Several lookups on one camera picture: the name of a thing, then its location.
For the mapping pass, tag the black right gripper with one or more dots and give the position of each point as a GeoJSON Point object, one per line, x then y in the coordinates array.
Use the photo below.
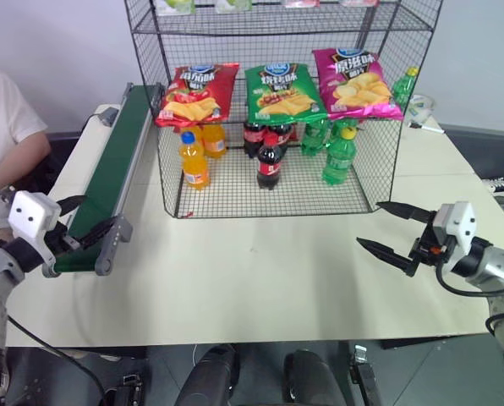
{"type": "Point", "coordinates": [427, 249]}

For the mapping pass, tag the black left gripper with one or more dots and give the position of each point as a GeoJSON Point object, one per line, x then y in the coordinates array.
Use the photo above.
{"type": "Point", "coordinates": [59, 240]}

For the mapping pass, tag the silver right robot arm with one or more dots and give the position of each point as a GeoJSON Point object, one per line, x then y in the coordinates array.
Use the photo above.
{"type": "Point", "coordinates": [499, 264]}

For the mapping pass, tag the green soda bottle yellow cap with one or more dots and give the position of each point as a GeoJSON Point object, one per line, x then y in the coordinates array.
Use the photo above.
{"type": "Point", "coordinates": [404, 89]}
{"type": "Point", "coordinates": [338, 160]}

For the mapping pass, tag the black white marker pen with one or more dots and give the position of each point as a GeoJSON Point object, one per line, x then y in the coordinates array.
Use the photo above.
{"type": "Point", "coordinates": [425, 127]}

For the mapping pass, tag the black white shoes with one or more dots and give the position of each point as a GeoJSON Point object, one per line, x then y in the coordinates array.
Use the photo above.
{"type": "Point", "coordinates": [501, 184]}

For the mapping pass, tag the orange soda bottle blue cap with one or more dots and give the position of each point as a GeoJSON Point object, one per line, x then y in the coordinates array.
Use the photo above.
{"type": "Point", "coordinates": [195, 165]}

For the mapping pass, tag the clear plastic tub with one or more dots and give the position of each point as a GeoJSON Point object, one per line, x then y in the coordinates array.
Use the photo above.
{"type": "Point", "coordinates": [421, 109]}

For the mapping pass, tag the person in white shirt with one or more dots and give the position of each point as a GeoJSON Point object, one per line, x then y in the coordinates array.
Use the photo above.
{"type": "Point", "coordinates": [7, 118]}

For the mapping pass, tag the cola bottle red cap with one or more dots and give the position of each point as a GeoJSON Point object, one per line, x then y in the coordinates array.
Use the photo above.
{"type": "Point", "coordinates": [270, 165]}

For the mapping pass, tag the cola bottle red label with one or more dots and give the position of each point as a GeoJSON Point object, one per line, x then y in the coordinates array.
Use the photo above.
{"type": "Point", "coordinates": [251, 137]}
{"type": "Point", "coordinates": [286, 134]}

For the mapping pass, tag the pink potato chip bag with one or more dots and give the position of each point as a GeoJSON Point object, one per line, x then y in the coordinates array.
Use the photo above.
{"type": "Point", "coordinates": [355, 84]}

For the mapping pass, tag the red potato chip bag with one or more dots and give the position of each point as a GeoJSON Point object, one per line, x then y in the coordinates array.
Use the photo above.
{"type": "Point", "coordinates": [197, 95]}

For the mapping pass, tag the dark rounded shape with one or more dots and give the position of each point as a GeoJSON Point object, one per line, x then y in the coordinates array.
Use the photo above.
{"type": "Point", "coordinates": [307, 378]}
{"type": "Point", "coordinates": [209, 376]}

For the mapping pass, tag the green potato chip bag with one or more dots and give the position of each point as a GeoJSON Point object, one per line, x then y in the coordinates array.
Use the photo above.
{"type": "Point", "coordinates": [283, 95]}

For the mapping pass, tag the black electronics box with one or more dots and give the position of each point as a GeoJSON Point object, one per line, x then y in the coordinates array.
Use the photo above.
{"type": "Point", "coordinates": [127, 391]}

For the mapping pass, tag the green snack packet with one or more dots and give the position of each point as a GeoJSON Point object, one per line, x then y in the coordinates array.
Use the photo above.
{"type": "Point", "coordinates": [233, 4]}
{"type": "Point", "coordinates": [176, 5]}

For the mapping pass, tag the pink snack packet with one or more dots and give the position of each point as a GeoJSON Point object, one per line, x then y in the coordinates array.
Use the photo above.
{"type": "Point", "coordinates": [301, 3]}
{"type": "Point", "coordinates": [359, 2]}

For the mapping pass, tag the green conveyor belt grey frame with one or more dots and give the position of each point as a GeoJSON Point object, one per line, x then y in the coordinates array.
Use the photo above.
{"type": "Point", "coordinates": [108, 169]}

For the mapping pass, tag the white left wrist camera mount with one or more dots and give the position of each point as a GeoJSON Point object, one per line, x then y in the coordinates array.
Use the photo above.
{"type": "Point", "coordinates": [30, 213]}

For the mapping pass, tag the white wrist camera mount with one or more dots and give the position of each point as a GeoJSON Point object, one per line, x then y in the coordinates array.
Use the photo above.
{"type": "Point", "coordinates": [461, 226]}
{"type": "Point", "coordinates": [30, 213]}

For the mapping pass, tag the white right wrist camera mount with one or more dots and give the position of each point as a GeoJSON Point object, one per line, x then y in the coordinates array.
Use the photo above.
{"type": "Point", "coordinates": [461, 226]}

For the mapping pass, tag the black clamp bracket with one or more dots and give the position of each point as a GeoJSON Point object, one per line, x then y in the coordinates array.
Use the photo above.
{"type": "Point", "coordinates": [364, 376]}

